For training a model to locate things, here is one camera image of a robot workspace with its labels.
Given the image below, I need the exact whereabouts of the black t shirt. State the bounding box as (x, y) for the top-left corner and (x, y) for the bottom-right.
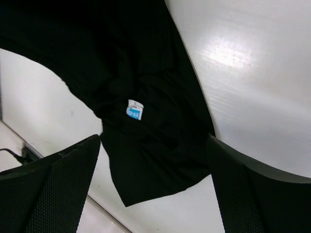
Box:
(0, 0), (214, 206)

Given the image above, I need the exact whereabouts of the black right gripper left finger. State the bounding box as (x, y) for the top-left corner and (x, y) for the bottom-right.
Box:
(0, 134), (101, 233)

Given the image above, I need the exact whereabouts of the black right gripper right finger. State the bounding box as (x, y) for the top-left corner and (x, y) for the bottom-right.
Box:
(206, 136), (311, 233)

